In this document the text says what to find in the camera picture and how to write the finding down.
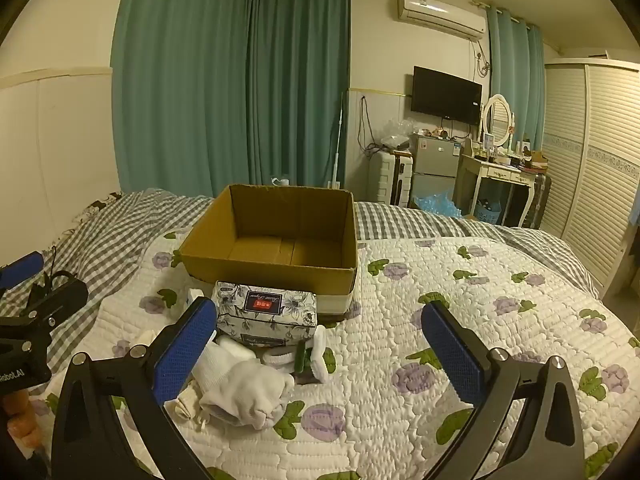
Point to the white mop pole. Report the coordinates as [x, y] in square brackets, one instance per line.
[339, 140]

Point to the brown cardboard box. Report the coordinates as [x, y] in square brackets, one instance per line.
[280, 265]

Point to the clear plastic bag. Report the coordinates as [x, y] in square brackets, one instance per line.
[395, 132]

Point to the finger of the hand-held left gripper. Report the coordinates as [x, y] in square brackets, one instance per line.
[22, 266]
[60, 292]

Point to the black wall television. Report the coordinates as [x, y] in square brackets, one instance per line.
[445, 94]

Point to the white louvered wardrobe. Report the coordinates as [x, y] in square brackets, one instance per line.
[595, 170]

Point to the silver mini fridge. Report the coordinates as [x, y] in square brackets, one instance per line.
[435, 165]

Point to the white air conditioner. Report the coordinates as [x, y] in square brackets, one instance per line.
[442, 12]

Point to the teal curtain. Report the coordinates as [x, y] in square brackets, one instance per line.
[300, 85]
[180, 85]
[517, 75]

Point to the white suitcase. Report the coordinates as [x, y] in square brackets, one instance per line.
[390, 177]

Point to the floral quilted blanket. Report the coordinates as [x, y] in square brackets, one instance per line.
[390, 400]

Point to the dark suitcase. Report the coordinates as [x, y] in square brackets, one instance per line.
[540, 200]

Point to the small cream sock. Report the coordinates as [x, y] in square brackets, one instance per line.
[186, 402]

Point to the blue bubble wrap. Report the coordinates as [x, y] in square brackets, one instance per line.
[437, 205]

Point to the floral tissue pack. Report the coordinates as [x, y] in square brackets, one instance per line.
[265, 340]
[265, 307]

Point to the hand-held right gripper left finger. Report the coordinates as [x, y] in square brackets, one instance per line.
[185, 350]

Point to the white oval vanity mirror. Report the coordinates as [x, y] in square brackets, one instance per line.
[497, 117]

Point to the grey checked bed sheet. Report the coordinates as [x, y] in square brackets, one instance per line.
[105, 240]

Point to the white cloth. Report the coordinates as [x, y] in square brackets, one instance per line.
[235, 346]

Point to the white green plush slippers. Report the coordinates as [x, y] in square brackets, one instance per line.
[305, 360]

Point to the white dressing table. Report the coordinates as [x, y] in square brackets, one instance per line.
[495, 172]

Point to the brown floral cloth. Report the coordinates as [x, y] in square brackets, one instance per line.
[97, 206]

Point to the person's left hand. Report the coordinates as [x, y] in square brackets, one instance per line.
[17, 420]

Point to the blue plastic basket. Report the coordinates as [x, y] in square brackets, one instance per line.
[489, 212]

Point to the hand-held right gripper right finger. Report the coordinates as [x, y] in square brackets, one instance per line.
[452, 350]

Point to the clear water jug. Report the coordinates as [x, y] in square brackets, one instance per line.
[280, 180]

